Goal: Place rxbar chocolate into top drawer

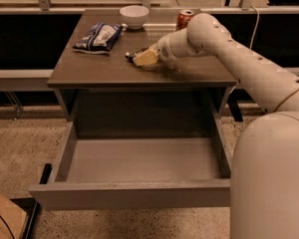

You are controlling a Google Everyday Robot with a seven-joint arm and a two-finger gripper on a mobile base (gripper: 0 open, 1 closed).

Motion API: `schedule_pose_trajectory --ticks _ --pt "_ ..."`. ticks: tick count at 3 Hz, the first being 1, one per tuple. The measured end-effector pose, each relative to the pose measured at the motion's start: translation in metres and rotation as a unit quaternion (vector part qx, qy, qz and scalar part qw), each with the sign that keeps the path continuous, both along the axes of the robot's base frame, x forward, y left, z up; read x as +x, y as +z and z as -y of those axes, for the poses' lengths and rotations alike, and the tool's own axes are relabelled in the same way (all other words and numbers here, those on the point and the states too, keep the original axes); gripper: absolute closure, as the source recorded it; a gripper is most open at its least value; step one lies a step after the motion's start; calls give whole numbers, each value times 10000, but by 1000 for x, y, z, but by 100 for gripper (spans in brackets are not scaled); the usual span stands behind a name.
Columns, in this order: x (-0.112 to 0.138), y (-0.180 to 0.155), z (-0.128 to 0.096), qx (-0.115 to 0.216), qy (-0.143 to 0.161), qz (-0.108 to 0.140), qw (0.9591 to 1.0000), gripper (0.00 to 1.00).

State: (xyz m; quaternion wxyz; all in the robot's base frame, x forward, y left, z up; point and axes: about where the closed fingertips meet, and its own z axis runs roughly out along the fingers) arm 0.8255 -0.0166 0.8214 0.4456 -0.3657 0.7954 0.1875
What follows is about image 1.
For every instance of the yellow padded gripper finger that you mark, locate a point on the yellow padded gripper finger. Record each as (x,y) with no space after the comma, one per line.
(145,57)

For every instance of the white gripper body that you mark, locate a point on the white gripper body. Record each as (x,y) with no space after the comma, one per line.
(163,51)

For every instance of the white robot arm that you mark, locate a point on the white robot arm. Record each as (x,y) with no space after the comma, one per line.
(264,184)

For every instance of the grey drawer cabinet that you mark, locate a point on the grey drawer cabinet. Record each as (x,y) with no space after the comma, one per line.
(106,96)

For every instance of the open grey top drawer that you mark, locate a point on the open grey top drawer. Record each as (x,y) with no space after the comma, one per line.
(93,173)

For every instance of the orange soda can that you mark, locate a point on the orange soda can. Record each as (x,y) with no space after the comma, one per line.
(183,17)

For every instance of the white ceramic bowl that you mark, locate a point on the white ceramic bowl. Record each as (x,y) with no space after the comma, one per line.
(134,16)

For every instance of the blue white chip bag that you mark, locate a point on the blue white chip bag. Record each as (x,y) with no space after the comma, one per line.
(99,39)

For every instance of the black bar on floor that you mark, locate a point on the black bar on floor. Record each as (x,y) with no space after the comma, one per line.
(36,201)

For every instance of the brown cardboard box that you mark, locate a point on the brown cardboard box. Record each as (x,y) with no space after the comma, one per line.
(12,219)

